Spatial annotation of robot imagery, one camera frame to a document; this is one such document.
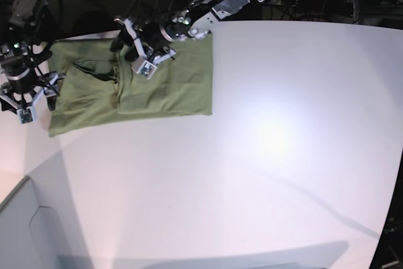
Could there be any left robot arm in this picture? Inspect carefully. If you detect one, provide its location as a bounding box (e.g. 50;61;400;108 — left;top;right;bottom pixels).
1;0;251;123

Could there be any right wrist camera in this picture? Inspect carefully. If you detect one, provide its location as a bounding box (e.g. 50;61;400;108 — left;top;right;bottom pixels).
16;106;37;125

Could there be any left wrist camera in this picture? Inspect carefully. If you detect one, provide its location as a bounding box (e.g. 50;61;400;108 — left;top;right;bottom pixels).
131;57;157;80

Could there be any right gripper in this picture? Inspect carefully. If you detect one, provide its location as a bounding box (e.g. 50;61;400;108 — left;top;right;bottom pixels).
1;72;65;111

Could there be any black power strip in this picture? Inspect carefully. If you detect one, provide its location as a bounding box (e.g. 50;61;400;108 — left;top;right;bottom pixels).
263;0;298;7

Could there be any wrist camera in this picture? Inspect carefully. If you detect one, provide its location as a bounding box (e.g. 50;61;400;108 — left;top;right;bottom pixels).
131;57;157;80
16;106;37;125

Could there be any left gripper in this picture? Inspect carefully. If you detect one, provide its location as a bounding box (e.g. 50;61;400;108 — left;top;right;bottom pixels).
114;16;176;66

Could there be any green T-shirt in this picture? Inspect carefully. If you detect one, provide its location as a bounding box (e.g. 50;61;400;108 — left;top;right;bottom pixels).
48;35;213;137

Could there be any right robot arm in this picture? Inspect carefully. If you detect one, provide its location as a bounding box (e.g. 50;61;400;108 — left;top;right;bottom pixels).
1;0;64;123

